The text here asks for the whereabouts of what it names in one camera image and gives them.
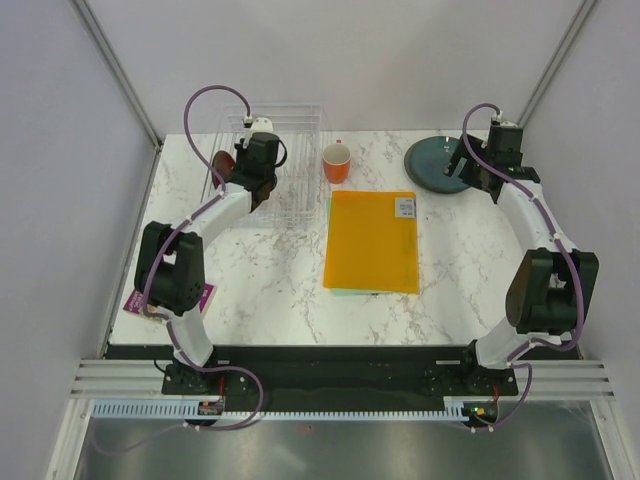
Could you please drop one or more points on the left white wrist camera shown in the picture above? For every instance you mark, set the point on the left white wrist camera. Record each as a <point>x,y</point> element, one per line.
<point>257,124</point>

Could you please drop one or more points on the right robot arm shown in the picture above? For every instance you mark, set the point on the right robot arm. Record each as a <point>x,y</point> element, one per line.
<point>548,299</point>

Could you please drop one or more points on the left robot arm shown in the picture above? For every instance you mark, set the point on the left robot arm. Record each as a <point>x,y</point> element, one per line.
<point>170,272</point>

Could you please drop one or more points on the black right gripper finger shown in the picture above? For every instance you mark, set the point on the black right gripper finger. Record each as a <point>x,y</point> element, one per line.
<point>450,168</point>
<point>460,154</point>

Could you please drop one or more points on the grey-green ceramic plate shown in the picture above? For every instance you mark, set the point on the grey-green ceramic plate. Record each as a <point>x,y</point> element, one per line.
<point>425,162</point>

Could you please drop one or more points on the dark red floral plate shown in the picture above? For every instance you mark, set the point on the dark red floral plate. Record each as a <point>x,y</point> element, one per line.
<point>223,164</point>

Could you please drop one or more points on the orange mug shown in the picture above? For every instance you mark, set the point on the orange mug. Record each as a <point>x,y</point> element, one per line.
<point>336,161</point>

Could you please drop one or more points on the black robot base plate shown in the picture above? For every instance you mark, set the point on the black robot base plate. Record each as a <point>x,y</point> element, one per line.
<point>336,378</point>

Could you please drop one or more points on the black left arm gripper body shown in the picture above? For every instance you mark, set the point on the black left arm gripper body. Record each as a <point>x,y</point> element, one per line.
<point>240,154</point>

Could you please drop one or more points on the white slotted cable duct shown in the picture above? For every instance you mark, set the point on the white slotted cable duct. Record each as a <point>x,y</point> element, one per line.
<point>452,409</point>

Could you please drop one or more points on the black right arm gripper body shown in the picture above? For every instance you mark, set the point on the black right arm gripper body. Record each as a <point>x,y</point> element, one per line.
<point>473,174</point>

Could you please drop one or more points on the yellow clip file folder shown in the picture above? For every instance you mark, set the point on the yellow clip file folder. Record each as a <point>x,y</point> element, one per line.
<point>372,242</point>

